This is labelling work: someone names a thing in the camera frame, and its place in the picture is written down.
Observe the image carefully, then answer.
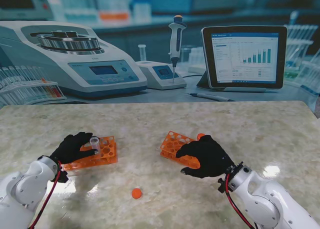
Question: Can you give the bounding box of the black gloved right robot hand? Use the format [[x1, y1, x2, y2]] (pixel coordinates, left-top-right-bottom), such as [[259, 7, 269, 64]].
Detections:
[[176, 135, 236, 179]]

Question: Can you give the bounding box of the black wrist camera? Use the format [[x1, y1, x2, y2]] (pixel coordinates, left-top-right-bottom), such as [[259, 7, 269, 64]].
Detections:
[[216, 177, 228, 194], [57, 170, 69, 183]]

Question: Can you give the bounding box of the red black arm cable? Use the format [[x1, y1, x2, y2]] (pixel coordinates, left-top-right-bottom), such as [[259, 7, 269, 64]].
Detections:
[[224, 173, 256, 229], [27, 161, 63, 229]]

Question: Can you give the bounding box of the red black left arm cable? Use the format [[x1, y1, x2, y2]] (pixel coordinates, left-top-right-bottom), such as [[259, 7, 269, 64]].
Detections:
[[27, 161, 63, 229]]

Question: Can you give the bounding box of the clear plastic test tube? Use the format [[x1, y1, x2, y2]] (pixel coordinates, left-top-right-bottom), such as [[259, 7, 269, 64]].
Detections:
[[89, 136, 101, 156]]

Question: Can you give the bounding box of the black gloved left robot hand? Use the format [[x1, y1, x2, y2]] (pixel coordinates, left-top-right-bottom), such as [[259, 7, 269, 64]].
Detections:
[[49, 131, 100, 165]]

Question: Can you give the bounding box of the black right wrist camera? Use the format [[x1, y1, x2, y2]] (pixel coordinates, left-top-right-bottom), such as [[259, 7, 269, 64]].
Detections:
[[216, 177, 228, 194]]

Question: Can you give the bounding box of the printed laboratory backdrop banner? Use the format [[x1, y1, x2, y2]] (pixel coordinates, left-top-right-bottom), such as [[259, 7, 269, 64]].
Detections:
[[0, 0, 320, 119]]

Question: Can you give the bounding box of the orange test tube rack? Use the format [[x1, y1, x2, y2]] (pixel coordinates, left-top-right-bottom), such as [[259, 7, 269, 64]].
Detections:
[[61, 135, 118, 171], [159, 130, 202, 170]]

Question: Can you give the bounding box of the red black right arm cable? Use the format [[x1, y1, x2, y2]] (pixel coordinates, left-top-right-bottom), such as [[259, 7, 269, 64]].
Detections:
[[224, 173, 256, 229]]

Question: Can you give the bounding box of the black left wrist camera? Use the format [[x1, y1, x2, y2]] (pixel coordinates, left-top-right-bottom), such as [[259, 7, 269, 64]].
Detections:
[[57, 170, 69, 183]]

